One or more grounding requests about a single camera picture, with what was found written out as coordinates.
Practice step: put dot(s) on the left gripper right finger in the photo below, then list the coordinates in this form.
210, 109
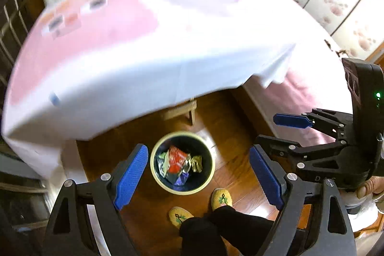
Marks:
328, 231

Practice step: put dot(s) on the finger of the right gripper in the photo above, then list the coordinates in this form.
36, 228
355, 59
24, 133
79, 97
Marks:
276, 146
293, 121

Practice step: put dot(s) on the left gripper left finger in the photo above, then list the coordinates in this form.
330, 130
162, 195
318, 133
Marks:
69, 230

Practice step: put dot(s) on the round trash bin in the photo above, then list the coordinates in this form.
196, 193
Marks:
182, 163

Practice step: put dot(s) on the person's right hand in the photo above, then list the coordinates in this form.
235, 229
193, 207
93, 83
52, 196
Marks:
375, 185

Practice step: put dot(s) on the pink bed sheet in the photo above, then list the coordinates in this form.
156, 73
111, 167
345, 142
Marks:
296, 95

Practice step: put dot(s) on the black trouser legs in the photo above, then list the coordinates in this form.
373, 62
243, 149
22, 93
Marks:
204, 236

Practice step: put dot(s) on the right yellow slipper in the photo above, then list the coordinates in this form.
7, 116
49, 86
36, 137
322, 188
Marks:
220, 197

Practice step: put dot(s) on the yellow slipper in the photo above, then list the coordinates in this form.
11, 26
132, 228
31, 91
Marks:
178, 215
220, 197

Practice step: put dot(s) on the left yellow slipper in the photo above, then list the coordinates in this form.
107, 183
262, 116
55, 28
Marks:
178, 215

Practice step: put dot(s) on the small wooden stool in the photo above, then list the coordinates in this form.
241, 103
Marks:
185, 108

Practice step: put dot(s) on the cartoon printed bed mat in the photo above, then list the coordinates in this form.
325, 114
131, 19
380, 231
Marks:
87, 66

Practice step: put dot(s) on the metal window grille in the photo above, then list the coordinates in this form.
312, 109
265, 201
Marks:
16, 23

